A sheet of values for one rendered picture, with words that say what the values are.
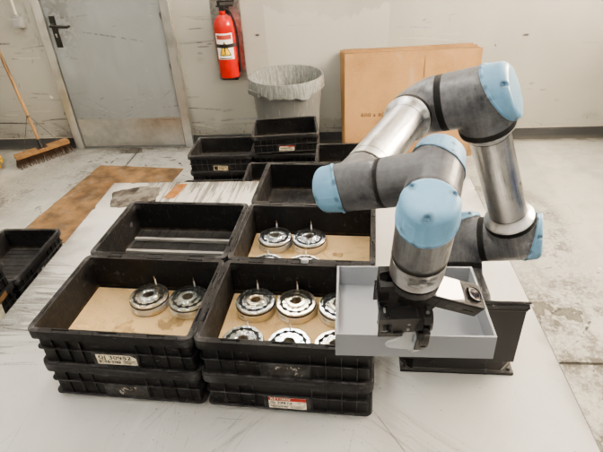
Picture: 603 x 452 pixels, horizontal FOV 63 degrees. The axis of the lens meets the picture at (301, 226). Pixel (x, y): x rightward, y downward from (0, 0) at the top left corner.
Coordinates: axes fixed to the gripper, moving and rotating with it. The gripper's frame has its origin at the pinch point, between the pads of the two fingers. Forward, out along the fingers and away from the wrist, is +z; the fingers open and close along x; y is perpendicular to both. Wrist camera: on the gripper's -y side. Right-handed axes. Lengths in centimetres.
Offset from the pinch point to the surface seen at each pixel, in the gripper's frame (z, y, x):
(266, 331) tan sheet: 31.7, 29.7, -20.7
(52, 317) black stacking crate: 25, 82, -22
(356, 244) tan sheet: 42, 4, -56
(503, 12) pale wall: 100, -126, -316
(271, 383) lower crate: 29.8, 27.8, -6.3
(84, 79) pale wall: 140, 206, -322
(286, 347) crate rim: 18.2, 23.5, -9.1
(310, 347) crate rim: 17.9, 18.5, -8.8
